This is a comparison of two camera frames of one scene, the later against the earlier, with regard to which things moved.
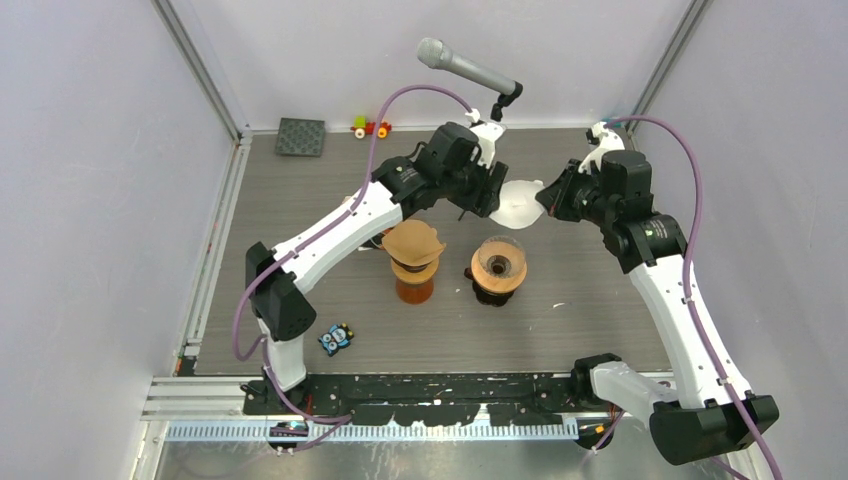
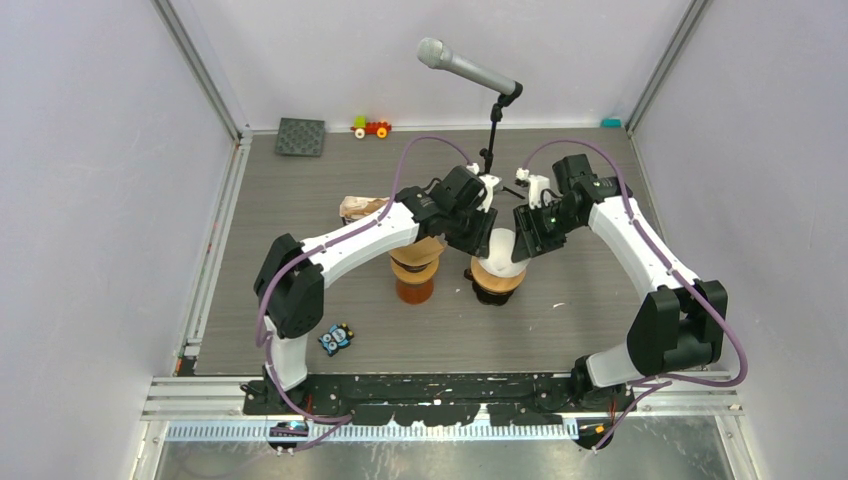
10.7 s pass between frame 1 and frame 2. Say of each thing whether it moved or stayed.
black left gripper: moved
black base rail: stayed
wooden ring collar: stayed
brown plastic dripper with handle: stayed
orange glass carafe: stayed
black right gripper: moved
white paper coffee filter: moved
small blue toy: stayed
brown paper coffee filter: stayed
